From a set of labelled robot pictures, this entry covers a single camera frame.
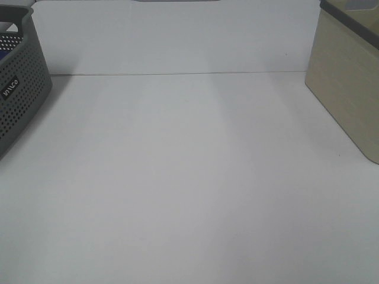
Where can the blue microfibre towel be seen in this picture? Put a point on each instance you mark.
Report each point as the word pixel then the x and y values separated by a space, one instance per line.
pixel 10 38

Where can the beige storage bin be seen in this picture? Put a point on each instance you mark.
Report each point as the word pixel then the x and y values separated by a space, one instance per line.
pixel 343 69

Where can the grey perforated plastic basket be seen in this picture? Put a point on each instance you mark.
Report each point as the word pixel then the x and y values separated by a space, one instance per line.
pixel 25 78

